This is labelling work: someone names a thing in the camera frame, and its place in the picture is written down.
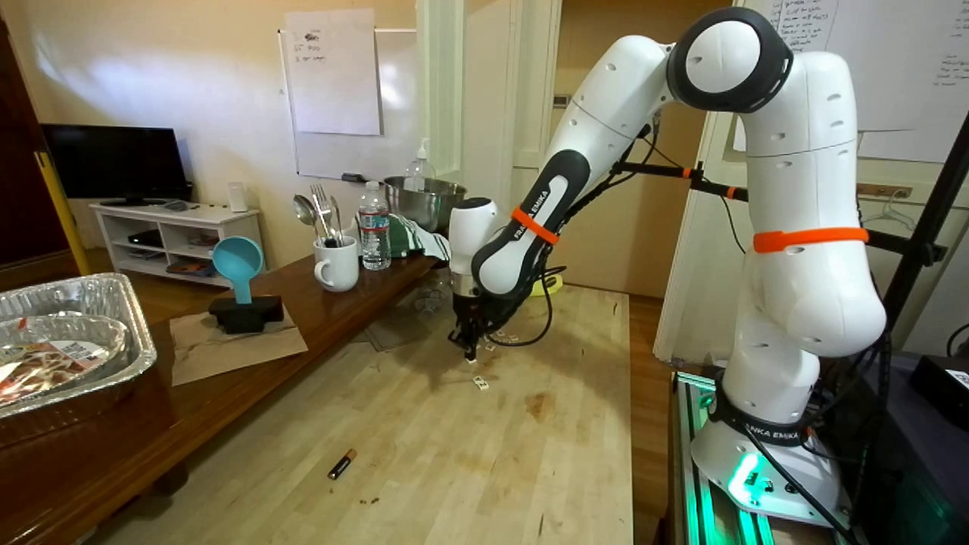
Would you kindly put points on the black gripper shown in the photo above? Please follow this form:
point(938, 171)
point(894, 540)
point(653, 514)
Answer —
point(468, 324)

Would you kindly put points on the moved letter tile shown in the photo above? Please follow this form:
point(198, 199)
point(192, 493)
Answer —
point(480, 383)

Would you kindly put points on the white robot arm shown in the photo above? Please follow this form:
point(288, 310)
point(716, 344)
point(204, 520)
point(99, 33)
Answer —
point(806, 280)

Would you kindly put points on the green striped towel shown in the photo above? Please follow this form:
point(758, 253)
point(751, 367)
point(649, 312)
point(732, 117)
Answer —
point(412, 242)

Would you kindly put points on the large steel bowl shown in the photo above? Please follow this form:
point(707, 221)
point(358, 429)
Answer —
point(431, 206)

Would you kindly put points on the white mug back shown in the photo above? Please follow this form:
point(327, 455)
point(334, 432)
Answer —
point(336, 267)

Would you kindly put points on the clear water bottle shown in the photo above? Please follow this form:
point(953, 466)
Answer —
point(372, 229)

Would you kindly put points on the small black marker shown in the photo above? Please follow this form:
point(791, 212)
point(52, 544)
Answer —
point(339, 466)

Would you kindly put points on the brown cardboard sheet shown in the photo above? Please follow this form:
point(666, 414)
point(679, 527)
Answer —
point(204, 350)

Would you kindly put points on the white paper flipchart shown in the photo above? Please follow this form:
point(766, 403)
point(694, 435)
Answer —
point(330, 72)

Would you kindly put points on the white tv shelf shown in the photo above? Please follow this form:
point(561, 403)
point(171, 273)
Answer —
point(171, 243)

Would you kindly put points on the black television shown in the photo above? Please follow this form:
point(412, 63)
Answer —
point(130, 165)

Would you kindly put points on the aluminium foil tray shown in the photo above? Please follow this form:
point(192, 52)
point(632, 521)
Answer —
point(69, 340)

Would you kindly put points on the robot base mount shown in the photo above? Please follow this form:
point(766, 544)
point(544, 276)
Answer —
point(791, 484)

